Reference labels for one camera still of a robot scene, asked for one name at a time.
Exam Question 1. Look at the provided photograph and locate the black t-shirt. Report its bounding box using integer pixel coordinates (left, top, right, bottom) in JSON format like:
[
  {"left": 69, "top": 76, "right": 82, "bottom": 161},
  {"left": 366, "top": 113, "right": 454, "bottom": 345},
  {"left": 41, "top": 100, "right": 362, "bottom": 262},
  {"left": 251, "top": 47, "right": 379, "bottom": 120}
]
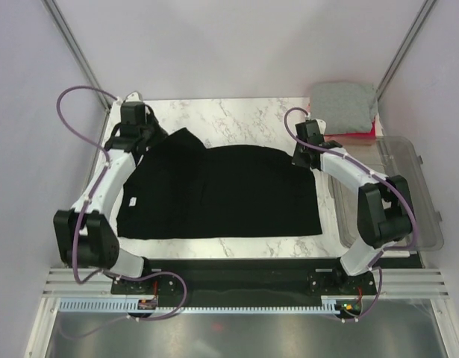
[{"left": 116, "top": 129, "right": 322, "bottom": 239}]

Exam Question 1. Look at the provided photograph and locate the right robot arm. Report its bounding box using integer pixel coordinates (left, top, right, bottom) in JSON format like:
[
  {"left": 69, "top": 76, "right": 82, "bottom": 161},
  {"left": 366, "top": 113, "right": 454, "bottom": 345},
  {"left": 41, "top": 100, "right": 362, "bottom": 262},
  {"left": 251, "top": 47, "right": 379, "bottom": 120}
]
[{"left": 291, "top": 119, "right": 417, "bottom": 294}]

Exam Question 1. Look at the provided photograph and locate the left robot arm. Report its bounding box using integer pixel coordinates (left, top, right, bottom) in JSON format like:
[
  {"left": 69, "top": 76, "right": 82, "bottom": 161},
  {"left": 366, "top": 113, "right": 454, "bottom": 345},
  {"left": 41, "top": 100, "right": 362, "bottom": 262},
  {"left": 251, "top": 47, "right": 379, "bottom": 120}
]
[{"left": 53, "top": 101, "right": 167, "bottom": 293}]

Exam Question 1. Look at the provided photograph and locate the folded peach t-shirt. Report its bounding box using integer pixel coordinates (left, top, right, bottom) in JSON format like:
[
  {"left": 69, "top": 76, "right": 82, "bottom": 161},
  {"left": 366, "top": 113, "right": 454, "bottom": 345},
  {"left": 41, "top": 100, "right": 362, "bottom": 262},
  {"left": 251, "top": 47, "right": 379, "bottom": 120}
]
[{"left": 305, "top": 104, "right": 385, "bottom": 148}]

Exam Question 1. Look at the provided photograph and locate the folded grey t-shirt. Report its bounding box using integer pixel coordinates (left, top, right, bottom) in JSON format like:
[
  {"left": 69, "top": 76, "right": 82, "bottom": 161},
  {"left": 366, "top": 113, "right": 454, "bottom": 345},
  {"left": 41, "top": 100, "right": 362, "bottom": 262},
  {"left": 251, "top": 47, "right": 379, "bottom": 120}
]
[{"left": 309, "top": 82, "right": 378, "bottom": 135}]

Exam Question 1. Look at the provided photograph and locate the folded red t-shirt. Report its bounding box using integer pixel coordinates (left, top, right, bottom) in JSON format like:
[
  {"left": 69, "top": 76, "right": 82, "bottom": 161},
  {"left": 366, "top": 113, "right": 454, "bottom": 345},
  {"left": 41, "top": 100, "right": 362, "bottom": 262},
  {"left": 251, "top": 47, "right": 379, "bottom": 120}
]
[{"left": 342, "top": 118, "right": 376, "bottom": 140}]

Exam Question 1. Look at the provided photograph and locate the clear plastic bin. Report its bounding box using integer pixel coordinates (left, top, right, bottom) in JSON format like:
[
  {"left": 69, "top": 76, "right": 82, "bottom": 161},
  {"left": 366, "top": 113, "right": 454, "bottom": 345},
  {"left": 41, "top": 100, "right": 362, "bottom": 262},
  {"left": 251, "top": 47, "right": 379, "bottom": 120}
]
[{"left": 328, "top": 136, "right": 444, "bottom": 251}]

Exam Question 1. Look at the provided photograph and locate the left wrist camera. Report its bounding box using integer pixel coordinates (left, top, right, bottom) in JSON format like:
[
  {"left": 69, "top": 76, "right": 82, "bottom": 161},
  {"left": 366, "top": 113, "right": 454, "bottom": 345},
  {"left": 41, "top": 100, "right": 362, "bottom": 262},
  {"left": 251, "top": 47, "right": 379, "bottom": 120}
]
[{"left": 114, "top": 91, "right": 143, "bottom": 105}]

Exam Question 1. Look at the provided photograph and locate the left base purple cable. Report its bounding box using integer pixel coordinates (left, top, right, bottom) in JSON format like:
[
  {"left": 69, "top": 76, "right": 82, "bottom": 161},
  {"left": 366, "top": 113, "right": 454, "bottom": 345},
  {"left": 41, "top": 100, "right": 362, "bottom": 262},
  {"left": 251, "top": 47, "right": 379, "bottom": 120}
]
[{"left": 126, "top": 271, "right": 189, "bottom": 324}]

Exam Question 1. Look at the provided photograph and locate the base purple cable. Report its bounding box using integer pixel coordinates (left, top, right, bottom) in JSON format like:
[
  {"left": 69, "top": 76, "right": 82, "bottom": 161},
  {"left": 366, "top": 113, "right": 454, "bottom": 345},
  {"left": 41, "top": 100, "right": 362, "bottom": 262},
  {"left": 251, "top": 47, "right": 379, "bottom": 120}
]
[
  {"left": 335, "top": 264, "right": 385, "bottom": 324},
  {"left": 126, "top": 271, "right": 189, "bottom": 324}
]

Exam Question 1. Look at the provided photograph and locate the left aluminium frame post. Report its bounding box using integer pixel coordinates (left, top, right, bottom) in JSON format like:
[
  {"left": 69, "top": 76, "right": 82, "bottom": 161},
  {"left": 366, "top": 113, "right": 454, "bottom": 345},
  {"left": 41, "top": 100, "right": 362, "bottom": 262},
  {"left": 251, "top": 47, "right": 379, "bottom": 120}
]
[{"left": 42, "top": 0, "right": 120, "bottom": 113}]

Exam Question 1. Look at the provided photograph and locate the aluminium frame post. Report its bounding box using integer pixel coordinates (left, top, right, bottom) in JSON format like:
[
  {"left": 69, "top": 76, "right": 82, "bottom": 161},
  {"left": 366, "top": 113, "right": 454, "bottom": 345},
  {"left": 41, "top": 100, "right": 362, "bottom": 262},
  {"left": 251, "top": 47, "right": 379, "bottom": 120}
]
[
  {"left": 376, "top": 0, "right": 439, "bottom": 103},
  {"left": 42, "top": 0, "right": 120, "bottom": 113}
]

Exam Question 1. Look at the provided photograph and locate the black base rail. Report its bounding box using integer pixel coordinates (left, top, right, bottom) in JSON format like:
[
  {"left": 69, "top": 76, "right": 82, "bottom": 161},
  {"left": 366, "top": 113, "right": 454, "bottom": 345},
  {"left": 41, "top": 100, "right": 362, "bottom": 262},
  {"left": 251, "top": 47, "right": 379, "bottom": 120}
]
[{"left": 111, "top": 258, "right": 376, "bottom": 307}]

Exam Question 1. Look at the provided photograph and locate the right aluminium frame post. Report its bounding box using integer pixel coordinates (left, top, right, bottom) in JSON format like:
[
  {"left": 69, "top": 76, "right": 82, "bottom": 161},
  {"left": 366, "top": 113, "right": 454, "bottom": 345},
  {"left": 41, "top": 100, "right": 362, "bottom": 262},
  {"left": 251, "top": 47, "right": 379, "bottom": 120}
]
[{"left": 376, "top": 0, "right": 439, "bottom": 103}]

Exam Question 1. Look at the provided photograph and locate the white slotted cable duct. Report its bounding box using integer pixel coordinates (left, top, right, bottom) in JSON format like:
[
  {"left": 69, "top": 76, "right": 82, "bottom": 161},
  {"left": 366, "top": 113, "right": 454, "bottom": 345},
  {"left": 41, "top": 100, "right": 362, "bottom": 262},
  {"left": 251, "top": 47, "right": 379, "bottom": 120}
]
[{"left": 59, "top": 296, "right": 364, "bottom": 314}]

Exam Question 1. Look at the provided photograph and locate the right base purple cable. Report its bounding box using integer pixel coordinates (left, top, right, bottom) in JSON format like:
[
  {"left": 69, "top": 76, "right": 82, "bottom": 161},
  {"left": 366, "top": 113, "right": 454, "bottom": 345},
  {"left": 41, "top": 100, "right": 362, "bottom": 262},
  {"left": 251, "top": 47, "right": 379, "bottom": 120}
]
[{"left": 335, "top": 264, "right": 385, "bottom": 324}]

